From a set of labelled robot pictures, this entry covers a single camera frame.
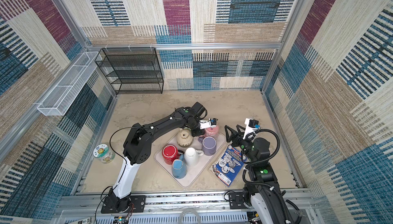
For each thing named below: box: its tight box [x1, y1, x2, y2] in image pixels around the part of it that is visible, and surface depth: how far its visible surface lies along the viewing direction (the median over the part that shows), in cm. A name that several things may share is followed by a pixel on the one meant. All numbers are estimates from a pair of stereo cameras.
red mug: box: [161, 144, 180, 165], surface depth 83 cm
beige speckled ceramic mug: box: [176, 127, 194, 148], surface depth 89 cm
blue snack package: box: [209, 144, 248, 188], surface depth 84 cm
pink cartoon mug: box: [198, 125, 220, 140], surface depth 87 cm
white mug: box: [184, 147, 205, 167], surface depth 82 cm
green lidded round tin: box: [92, 143, 116, 164], surface depth 85 cm
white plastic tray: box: [154, 131, 227, 188], surface depth 85 cm
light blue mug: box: [171, 153, 188, 179], surface depth 80 cm
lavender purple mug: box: [198, 136, 217, 156], surface depth 88 cm
